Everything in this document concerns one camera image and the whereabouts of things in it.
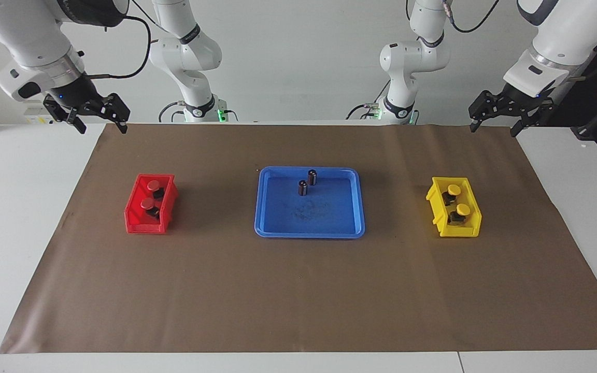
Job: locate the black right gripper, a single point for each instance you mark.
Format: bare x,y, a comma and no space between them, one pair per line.
78,96

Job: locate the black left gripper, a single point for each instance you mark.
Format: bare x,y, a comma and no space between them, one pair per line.
521,98

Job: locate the yellow push button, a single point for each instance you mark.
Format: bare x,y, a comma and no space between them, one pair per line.
463,210
453,190

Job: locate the red push button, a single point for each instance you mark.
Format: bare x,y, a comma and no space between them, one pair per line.
153,185
147,203

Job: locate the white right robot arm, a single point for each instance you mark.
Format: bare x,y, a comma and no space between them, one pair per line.
29,41

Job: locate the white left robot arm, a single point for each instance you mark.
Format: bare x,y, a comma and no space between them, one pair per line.
563,31

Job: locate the blue plastic tray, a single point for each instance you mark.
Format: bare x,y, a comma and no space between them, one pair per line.
324,217

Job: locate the red plastic bin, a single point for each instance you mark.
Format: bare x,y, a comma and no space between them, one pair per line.
135,223

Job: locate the yellow plastic bin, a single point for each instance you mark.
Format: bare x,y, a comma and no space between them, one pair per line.
459,230

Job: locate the black cylindrical capacitor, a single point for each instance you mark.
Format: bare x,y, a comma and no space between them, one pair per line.
312,177
302,188

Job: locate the brown paper mat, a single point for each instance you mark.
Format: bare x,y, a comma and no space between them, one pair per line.
298,290

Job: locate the white wall outlet box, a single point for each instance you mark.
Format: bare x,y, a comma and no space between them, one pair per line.
34,111

